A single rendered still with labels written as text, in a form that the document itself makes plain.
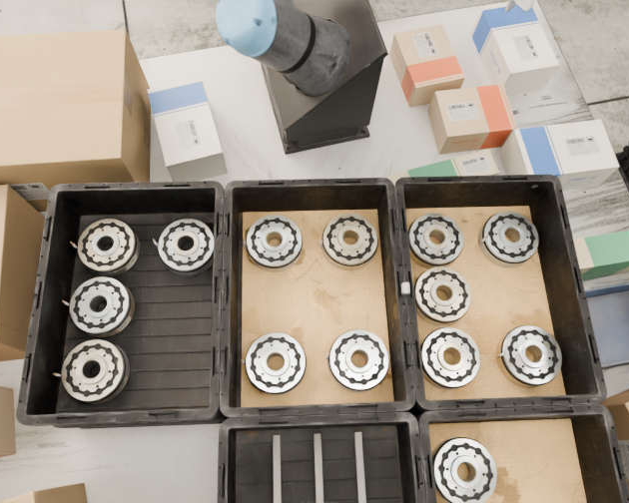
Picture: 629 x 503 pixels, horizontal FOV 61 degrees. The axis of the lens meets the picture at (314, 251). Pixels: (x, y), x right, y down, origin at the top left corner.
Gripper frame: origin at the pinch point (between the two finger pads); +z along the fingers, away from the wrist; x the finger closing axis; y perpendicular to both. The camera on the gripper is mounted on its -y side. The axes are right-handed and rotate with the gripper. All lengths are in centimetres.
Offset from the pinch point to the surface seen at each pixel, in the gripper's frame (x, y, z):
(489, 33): -6.0, -3.0, 10.6
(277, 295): -68, 51, 5
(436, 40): -19.0, -3.6, 10.8
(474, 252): -30, 51, 5
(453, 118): -21.7, 17.8, 10.7
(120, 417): -95, 67, -5
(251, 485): -78, 81, 5
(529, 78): 0.0, 10.0, 12.4
